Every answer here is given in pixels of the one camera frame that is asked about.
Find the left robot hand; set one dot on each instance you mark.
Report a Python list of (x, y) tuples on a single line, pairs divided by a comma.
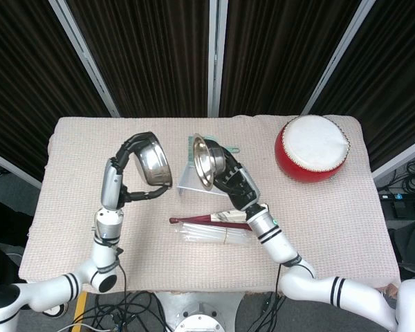
[(111, 183)]

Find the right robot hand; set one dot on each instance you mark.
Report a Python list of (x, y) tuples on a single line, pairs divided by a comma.
[(240, 188)]

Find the stainless steel bowl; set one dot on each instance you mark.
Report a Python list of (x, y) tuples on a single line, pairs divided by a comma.
[(202, 162), (155, 166)]

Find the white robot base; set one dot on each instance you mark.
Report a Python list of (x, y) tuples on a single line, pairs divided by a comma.
[(200, 311)]

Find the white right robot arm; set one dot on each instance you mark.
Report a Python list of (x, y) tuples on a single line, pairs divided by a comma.
[(280, 245)]

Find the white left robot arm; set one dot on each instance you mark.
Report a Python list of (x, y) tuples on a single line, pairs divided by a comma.
[(102, 256)]

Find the folding paper fan maroon ribs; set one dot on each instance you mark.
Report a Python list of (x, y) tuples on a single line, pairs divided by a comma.
[(200, 219)]

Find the rubber band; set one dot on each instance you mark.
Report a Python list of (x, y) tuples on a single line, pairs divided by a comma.
[(226, 238)]

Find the bundle of clear wrapped straws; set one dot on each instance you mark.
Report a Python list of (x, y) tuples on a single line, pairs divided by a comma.
[(200, 236)]

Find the red drum white skin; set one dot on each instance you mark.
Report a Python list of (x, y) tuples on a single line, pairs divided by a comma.
[(313, 145)]

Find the beige waffle tablecloth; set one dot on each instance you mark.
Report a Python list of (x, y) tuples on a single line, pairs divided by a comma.
[(332, 235)]

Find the black power strip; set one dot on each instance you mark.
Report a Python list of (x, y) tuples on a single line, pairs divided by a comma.
[(404, 204)]

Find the aluminium partition post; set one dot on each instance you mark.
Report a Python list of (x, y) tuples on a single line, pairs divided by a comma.
[(342, 55), (401, 157), (14, 167), (217, 55), (86, 58)]

